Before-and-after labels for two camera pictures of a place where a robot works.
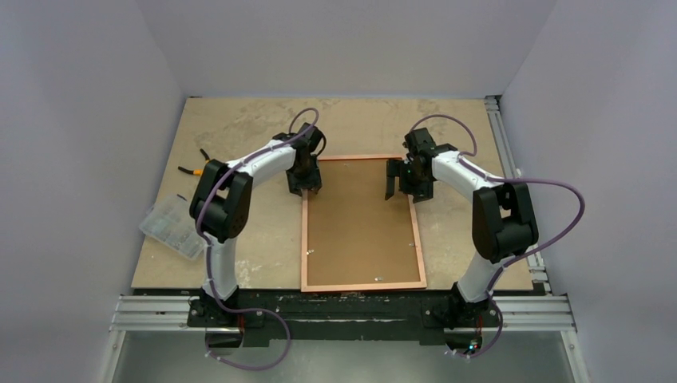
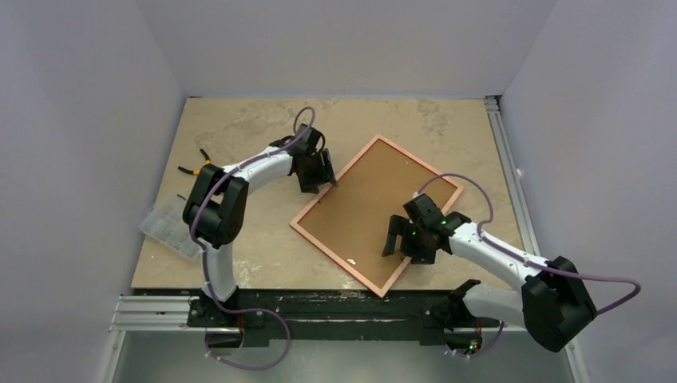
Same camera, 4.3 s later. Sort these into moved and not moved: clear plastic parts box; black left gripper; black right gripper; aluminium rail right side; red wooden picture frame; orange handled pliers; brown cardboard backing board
Moved: black right gripper; red wooden picture frame; brown cardboard backing board
Not moved: orange handled pliers; aluminium rail right side; clear plastic parts box; black left gripper
